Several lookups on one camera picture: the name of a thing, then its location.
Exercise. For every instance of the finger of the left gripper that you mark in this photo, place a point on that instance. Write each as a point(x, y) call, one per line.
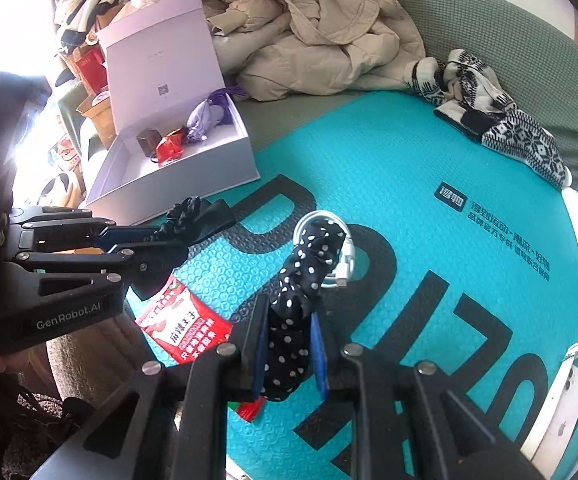
point(84, 232)
point(142, 265)

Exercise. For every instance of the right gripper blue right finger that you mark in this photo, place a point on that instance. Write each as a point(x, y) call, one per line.
point(318, 356)

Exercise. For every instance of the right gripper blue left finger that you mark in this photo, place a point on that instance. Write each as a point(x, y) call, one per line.
point(254, 349)

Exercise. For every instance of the polka dot black scrunchie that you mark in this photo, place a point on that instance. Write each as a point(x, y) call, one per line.
point(322, 256)

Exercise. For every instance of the large red snack packet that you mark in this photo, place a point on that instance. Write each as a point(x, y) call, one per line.
point(181, 324)

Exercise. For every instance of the small red candy packet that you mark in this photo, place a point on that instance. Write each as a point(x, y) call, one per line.
point(170, 148)

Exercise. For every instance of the small smoky plastic box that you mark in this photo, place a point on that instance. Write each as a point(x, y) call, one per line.
point(148, 141)

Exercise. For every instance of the purple drawstring pouch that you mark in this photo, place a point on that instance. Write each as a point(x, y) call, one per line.
point(201, 120)

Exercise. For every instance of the white open gift box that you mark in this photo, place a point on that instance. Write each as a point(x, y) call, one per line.
point(161, 64)

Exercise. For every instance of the small brown cardboard box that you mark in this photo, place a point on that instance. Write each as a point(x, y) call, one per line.
point(98, 110)

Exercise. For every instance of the red paper box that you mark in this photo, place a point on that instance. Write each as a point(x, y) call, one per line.
point(90, 64)

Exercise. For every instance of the white iphone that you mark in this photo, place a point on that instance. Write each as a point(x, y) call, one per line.
point(552, 443)

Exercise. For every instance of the beige puffer jacket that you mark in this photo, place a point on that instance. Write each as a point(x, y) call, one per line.
point(275, 48)

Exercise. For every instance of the black white knit scarf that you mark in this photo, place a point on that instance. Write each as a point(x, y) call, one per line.
point(466, 93)

